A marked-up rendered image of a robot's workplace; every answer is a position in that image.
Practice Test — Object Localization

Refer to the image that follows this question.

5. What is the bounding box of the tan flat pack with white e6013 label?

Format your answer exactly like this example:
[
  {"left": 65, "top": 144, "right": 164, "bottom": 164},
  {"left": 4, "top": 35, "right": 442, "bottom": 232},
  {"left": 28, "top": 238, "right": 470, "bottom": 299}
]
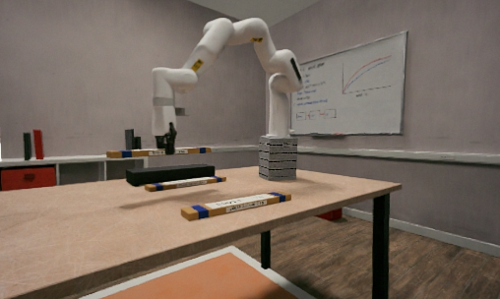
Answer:
[{"left": 180, "top": 192, "right": 291, "bottom": 221}]

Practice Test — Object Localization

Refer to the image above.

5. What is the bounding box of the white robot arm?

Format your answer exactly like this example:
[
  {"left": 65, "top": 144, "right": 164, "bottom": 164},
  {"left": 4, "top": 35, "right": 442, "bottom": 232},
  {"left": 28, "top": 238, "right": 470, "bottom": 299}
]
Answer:
[{"left": 152, "top": 19, "right": 303, "bottom": 138}]

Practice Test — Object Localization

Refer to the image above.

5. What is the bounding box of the black rectangular slab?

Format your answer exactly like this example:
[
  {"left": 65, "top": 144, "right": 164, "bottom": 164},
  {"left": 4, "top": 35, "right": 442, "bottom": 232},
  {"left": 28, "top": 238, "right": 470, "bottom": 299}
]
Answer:
[{"left": 126, "top": 164, "right": 216, "bottom": 187}]

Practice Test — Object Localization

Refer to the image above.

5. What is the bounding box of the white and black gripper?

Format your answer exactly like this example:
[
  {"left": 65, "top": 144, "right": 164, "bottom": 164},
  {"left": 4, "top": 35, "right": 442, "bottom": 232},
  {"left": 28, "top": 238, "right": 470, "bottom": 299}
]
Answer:
[{"left": 153, "top": 105, "right": 177, "bottom": 155}]

